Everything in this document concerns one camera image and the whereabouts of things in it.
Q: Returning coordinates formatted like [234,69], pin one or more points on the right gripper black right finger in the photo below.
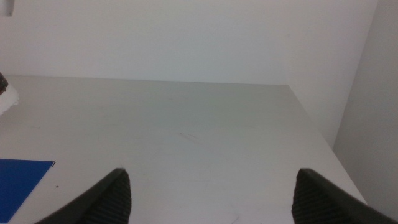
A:
[320,202]

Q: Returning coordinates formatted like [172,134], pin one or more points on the black and white sneaker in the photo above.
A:
[7,99]

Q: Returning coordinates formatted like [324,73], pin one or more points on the blue rectangular mat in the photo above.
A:
[17,183]

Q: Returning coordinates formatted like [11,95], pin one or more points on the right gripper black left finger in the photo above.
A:
[105,202]

